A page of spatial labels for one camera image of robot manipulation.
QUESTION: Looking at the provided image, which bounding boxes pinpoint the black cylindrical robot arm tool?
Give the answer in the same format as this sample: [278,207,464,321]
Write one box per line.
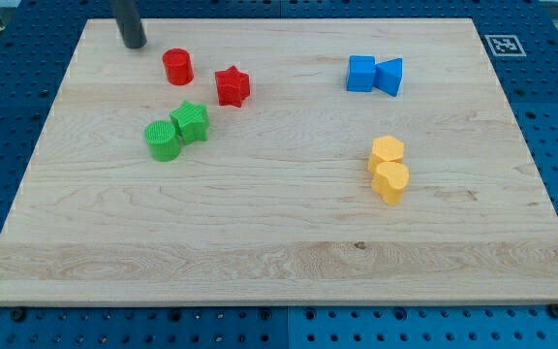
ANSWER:
[109,0,147,49]

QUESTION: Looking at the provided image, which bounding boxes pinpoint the blue triangle block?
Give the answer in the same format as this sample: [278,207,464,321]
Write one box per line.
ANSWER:
[373,58,403,97]

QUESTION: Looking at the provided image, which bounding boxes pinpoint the wooden board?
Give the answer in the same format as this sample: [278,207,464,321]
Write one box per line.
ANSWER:
[0,18,558,307]

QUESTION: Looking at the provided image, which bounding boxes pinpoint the red star block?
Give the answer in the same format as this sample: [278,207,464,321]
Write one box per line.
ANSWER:
[214,65,250,108]

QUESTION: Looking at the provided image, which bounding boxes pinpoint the green star block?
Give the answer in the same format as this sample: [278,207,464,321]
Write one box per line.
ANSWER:
[170,101,209,144]

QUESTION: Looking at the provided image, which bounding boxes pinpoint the yellow hexagon block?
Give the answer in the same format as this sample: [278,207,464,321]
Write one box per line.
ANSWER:
[367,136,405,174]

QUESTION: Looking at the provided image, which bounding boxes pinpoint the yellow heart block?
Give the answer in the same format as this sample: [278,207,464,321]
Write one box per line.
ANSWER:
[371,162,410,206]

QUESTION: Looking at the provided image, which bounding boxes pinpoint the green cylinder block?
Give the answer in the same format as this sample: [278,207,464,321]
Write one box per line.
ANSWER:
[143,120,181,162]

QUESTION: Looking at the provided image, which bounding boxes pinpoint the blue cube block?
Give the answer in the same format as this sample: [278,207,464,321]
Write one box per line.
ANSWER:
[346,55,376,92]

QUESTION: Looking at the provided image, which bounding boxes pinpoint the red cylinder block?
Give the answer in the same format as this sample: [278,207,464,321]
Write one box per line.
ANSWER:
[162,48,194,85]

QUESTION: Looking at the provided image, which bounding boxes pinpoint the white fiducial marker tag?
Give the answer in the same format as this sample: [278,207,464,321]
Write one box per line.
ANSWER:
[484,34,526,57]

